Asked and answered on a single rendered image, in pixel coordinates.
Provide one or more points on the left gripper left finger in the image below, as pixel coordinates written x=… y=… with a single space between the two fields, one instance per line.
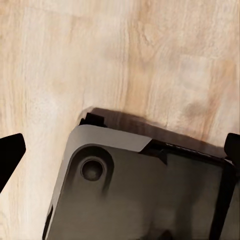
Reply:
x=12 y=149

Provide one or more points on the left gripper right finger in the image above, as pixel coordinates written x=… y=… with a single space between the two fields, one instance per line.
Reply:
x=232 y=149

